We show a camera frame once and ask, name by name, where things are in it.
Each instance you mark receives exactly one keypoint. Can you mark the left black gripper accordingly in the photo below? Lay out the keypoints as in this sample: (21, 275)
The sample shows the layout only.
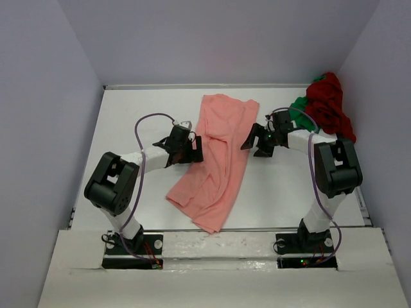
(194, 156)

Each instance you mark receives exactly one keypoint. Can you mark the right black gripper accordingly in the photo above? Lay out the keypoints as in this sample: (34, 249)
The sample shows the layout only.
(257, 130)

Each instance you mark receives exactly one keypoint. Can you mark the pink t shirt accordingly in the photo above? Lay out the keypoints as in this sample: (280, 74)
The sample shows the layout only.
(208, 190)

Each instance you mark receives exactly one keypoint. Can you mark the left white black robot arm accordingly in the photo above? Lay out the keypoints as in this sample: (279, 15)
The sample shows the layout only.
(112, 183)

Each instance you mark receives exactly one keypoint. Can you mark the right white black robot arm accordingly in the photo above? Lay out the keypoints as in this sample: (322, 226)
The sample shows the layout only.
(334, 170)

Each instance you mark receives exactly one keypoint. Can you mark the green t shirt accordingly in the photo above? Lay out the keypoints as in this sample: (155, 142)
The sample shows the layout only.
(302, 112)

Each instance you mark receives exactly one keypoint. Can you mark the red t shirt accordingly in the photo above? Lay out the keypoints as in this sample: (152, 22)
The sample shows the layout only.
(338, 123)

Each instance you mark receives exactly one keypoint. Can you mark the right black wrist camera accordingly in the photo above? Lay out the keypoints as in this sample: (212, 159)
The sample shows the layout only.
(280, 120)

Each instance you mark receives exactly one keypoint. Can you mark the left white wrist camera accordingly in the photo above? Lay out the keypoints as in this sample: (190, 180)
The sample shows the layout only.
(185, 124)

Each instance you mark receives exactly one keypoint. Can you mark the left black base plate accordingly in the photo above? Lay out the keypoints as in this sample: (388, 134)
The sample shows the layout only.
(147, 257)

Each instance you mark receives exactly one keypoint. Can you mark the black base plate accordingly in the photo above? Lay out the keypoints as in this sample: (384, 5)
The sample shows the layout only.
(147, 257)
(293, 253)

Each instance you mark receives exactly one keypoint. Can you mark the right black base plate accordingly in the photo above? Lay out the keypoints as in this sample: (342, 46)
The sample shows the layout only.
(293, 253)

